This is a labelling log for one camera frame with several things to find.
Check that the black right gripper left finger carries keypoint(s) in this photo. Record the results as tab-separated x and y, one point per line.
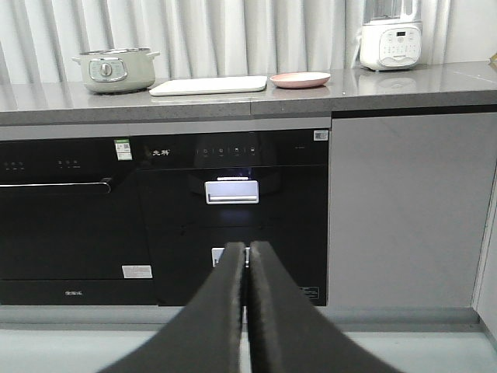
205	335

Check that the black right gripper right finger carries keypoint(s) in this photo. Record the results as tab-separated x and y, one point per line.
287	333

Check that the pink round plate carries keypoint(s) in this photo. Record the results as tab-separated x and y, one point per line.
300	80

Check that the cream bear serving tray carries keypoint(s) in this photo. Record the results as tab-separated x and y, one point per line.
193	86

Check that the black drawer sterilizer cabinet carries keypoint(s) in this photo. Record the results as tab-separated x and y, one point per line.
291	167

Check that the black built-in oven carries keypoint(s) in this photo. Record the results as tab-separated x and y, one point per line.
71	226

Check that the grey cabinet door panel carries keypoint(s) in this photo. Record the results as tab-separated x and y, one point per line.
409	203

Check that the white side cabinet panel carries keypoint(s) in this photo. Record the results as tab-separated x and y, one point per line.
484	299

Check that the pale green electric pot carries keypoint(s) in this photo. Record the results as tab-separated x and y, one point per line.
117	70

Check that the grey stone countertop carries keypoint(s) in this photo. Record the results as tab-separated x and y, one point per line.
443	88

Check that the white pleated curtain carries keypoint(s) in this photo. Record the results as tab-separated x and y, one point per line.
39	39

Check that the silver lower drawer handle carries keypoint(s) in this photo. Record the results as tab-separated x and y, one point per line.
217	252

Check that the silver drawer handle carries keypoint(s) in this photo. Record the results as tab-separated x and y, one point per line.
232	192
217	252

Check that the silver upper drawer handle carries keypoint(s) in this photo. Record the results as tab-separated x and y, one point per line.
232	192

